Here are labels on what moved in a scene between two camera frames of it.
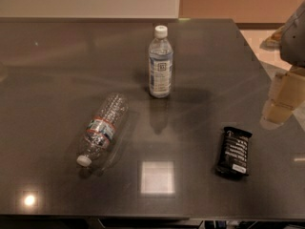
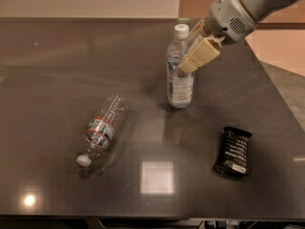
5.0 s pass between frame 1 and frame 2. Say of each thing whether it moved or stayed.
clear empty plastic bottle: stayed
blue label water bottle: moved
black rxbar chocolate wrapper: stayed
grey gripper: moved
